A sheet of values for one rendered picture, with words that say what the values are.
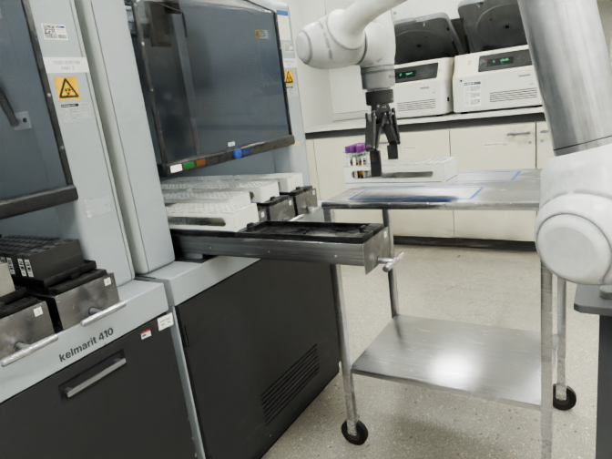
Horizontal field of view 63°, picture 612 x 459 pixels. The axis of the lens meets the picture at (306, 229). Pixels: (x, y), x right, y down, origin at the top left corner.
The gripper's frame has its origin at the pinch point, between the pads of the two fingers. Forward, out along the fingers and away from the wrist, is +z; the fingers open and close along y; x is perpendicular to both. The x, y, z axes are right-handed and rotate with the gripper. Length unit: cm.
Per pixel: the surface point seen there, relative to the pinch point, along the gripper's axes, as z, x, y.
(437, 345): 63, -6, 16
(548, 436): 70, -43, -6
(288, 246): 11.5, 5.5, -40.4
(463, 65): -29, 42, 198
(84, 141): -17, 40, -63
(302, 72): -41, 169, 207
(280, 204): 10.7, 34.8, -5.4
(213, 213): 4.5, 28.3, -40.2
